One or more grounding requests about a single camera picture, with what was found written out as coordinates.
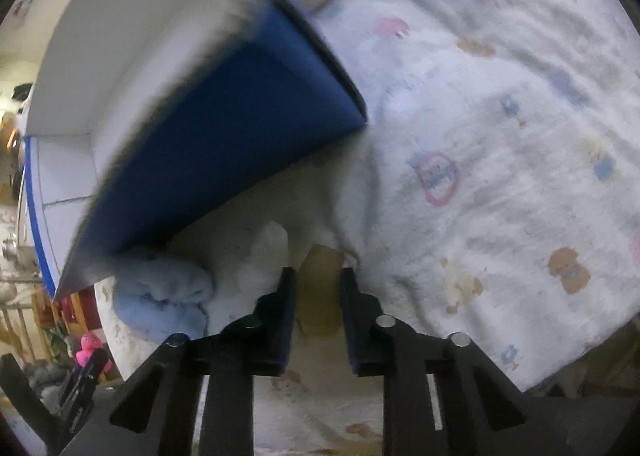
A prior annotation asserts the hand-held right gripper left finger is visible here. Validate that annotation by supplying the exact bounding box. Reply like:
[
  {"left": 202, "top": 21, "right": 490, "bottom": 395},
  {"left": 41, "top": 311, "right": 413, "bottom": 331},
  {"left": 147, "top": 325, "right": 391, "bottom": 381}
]
[{"left": 75, "top": 267, "right": 298, "bottom": 456}]

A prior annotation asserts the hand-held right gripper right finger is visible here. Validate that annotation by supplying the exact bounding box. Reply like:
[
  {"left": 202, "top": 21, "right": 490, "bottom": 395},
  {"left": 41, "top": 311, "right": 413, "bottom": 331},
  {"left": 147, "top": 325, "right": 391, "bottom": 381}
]
[{"left": 340, "top": 267, "right": 571, "bottom": 456}]

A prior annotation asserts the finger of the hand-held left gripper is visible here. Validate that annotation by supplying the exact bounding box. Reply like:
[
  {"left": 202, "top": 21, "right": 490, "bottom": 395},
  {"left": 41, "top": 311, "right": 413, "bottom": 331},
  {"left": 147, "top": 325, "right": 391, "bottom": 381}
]
[
  {"left": 57, "top": 348, "right": 114, "bottom": 437},
  {"left": 0, "top": 353, "right": 57, "bottom": 454}
]

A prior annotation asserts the light blue fluffy towel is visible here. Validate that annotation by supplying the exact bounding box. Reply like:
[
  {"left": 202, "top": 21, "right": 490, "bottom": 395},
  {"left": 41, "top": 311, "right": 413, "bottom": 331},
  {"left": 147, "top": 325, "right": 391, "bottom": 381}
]
[{"left": 111, "top": 246, "right": 216, "bottom": 342}]

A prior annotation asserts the blue and white storage box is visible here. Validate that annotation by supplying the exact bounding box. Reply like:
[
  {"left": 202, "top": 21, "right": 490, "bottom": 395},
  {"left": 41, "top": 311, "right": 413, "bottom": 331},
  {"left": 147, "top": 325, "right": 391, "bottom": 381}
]
[{"left": 22, "top": 0, "right": 368, "bottom": 302}]

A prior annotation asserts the grey plush toy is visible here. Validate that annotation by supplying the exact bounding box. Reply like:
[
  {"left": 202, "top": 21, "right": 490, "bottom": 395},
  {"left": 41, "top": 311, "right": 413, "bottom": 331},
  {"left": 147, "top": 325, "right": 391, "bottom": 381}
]
[{"left": 22, "top": 360, "right": 68, "bottom": 399}]

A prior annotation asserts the pink plush toy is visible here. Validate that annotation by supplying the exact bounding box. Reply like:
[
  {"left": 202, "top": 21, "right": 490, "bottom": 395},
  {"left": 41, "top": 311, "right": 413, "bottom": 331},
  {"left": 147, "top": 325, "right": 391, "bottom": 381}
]
[{"left": 74, "top": 333, "right": 107, "bottom": 369}]

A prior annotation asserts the tan cloth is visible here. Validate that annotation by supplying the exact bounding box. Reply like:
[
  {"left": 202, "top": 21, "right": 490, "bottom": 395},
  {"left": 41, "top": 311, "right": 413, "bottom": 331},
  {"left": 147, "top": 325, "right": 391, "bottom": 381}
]
[{"left": 299, "top": 243, "right": 351, "bottom": 337}]

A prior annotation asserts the red cabinet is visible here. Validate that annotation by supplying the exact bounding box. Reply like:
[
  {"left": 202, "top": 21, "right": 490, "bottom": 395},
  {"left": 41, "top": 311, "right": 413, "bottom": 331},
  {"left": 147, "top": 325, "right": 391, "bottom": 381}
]
[{"left": 59, "top": 286, "right": 99, "bottom": 334}]

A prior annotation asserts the printed white blanket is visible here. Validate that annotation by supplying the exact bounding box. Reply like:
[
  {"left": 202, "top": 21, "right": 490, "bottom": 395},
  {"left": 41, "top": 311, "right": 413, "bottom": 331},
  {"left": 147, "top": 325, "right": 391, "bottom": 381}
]
[{"left": 95, "top": 0, "right": 640, "bottom": 456}]

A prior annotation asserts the wooden rail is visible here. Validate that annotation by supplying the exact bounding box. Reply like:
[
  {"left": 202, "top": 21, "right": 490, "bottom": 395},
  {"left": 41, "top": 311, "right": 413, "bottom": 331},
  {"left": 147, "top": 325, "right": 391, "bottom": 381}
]
[{"left": 0, "top": 301, "right": 51, "bottom": 362}]

